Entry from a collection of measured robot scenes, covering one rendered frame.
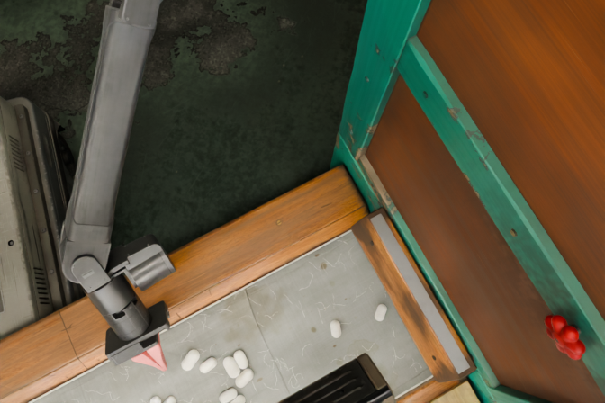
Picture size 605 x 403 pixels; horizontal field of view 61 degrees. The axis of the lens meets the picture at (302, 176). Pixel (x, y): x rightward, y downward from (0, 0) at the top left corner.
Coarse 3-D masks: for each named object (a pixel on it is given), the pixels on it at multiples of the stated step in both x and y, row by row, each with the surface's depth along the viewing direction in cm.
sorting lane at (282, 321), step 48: (336, 240) 99; (288, 288) 96; (336, 288) 96; (192, 336) 94; (240, 336) 94; (288, 336) 94; (384, 336) 94; (96, 384) 92; (144, 384) 92; (192, 384) 92; (288, 384) 92
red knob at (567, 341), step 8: (552, 320) 46; (560, 320) 46; (552, 328) 47; (560, 328) 46; (568, 328) 45; (576, 328) 46; (552, 336) 47; (560, 336) 46; (568, 336) 45; (576, 336) 45; (560, 344) 46; (568, 344) 45; (576, 344) 45; (568, 352) 46; (576, 352) 45; (584, 352) 45
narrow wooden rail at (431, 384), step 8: (424, 384) 91; (432, 384) 90; (440, 384) 90; (448, 384) 90; (456, 384) 90; (408, 392) 91; (416, 392) 90; (424, 392) 90; (432, 392) 90; (440, 392) 90; (400, 400) 89; (408, 400) 89; (416, 400) 89; (424, 400) 89
